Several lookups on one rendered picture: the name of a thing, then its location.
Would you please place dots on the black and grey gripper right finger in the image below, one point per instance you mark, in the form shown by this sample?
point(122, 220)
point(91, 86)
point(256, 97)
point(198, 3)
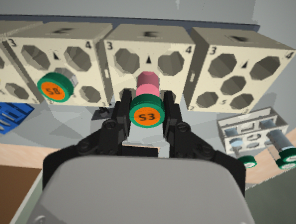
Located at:
point(183, 143)

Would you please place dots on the blue tube rack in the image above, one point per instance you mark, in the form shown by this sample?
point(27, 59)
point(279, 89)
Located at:
point(12, 110)

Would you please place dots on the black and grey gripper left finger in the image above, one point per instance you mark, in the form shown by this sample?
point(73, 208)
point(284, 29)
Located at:
point(108, 140)

